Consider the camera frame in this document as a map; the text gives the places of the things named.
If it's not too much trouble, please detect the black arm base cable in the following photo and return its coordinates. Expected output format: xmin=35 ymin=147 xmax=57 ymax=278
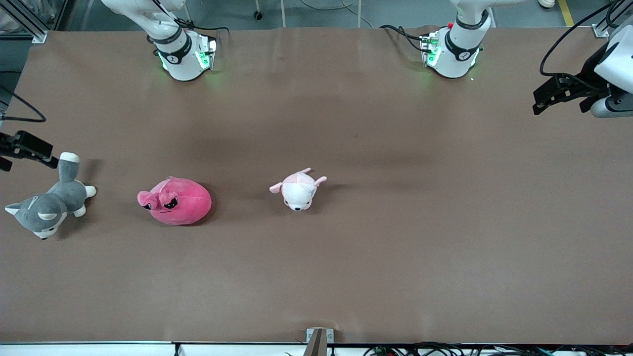
xmin=380 ymin=25 xmax=428 ymax=43
xmin=153 ymin=0 xmax=230 ymax=38

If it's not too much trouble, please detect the grey floor cable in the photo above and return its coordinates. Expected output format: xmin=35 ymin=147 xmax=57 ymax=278
xmin=299 ymin=0 xmax=374 ymax=28

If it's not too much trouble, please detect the hot pink round plush toy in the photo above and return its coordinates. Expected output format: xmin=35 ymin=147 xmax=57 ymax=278
xmin=137 ymin=177 xmax=212 ymax=226

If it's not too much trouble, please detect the white table edge strip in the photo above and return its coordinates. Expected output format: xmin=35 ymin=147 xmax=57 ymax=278
xmin=0 ymin=341 xmax=307 ymax=356

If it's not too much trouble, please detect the grey white plush husky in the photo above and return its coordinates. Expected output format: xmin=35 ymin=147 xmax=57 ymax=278
xmin=4 ymin=152 xmax=97 ymax=240

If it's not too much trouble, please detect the aluminium frame post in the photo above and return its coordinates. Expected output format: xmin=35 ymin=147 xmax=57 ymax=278
xmin=593 ymin=0 xmax=619 ymax=39
xmin=0 ymin=0 xmax=48 ymax=44

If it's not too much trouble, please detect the tangled black cable bundle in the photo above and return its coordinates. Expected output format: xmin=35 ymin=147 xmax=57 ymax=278
xmin=363 ymin=341 xmax=633 ymax=356

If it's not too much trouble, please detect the brown table cover sheet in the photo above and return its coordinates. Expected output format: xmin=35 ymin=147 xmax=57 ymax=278
xmin=0 ymin=25 xmax=633 ymax=346

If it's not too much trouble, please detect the green lit right base box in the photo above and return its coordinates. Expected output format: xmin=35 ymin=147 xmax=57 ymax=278
xmin=195 ymin=36 xmax=219 ymax=71

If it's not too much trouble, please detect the black right arm base cable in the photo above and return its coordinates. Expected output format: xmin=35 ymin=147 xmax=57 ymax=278
xmin=153 ymin=0 xmax=230 ymax=38

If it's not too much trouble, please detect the white pink plush puppy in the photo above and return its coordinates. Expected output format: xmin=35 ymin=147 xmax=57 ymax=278
xmin=269 ymin=168 xmax=328 ymax=212

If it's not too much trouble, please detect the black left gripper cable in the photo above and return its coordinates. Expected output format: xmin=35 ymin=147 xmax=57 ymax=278
xmin=540 ymin=0 xmax=614 ymax=89

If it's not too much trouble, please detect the black left arm base cable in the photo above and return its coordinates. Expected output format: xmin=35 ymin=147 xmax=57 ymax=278
xmin=380 ymin=25 xmax=428 ymax=43

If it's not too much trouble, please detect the metal table edge bracket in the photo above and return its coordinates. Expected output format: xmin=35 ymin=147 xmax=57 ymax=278
xmin=306 ymin=328 xmax=335 ymax=356

